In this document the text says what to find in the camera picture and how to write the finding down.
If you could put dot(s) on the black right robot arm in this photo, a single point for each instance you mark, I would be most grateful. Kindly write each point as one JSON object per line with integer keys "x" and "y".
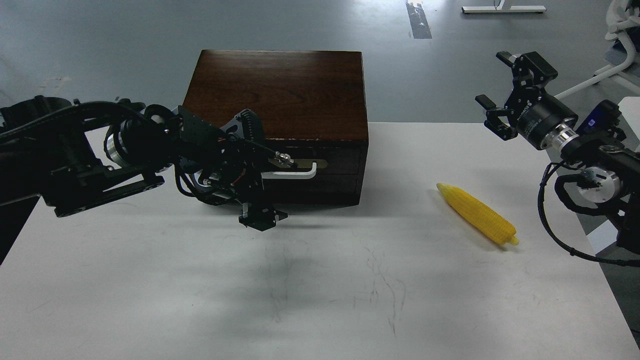
{"x": 604, "y": 174}

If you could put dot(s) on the dark wooden drawer cabinet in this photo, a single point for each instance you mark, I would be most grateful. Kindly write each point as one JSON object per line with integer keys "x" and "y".
{"x": 303, "y": 98}

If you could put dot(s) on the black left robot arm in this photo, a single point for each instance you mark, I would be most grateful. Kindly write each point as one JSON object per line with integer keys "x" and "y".
{"x": 78, "y": 156}

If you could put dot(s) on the wooden drawer with white handle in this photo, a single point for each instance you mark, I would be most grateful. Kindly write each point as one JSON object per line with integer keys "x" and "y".
{"x": 329, "y": 159}

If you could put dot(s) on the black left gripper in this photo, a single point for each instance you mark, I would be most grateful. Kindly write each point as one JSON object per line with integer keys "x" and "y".
{"x": 229, "y": 162}

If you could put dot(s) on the yellow corn cob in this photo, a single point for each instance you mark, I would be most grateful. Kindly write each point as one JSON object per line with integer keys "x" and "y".
{"x": 491, "y": 224}

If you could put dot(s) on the white office chair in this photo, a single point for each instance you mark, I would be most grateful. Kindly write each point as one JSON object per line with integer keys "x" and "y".
{"x": 622, "y": 22}

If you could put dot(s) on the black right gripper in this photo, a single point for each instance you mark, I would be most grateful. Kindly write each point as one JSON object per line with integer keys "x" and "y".
{"x": 536, "y": 112}

